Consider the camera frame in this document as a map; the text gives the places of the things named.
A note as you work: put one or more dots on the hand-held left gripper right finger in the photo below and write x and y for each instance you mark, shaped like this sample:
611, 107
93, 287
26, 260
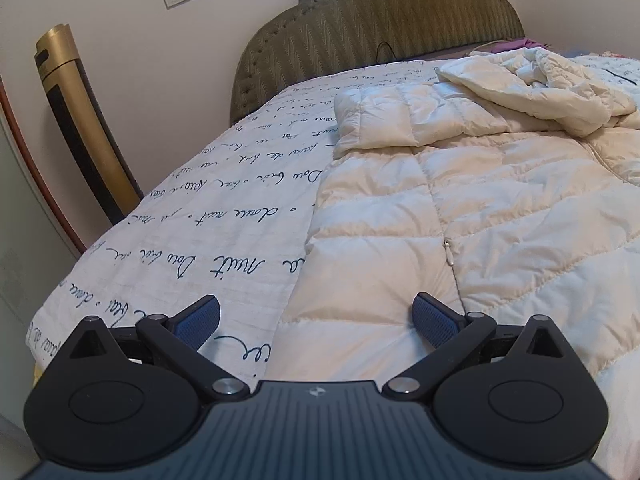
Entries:
435, 322

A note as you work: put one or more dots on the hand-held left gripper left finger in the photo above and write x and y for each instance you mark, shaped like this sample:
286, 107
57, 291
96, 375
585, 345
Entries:
197, 317

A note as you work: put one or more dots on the white down jacket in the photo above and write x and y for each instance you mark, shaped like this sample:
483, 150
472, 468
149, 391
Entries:
500, 185

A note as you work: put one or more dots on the white script-print blanket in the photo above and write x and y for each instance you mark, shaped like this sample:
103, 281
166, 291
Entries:
200, 200

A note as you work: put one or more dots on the gold tower fan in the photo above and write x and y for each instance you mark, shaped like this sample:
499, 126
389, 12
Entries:
80, 125

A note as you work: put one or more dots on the purple cloth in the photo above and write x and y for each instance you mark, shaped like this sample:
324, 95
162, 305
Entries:
515, 45

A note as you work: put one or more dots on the olive padded headboard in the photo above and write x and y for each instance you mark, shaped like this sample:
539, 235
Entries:
375, 10

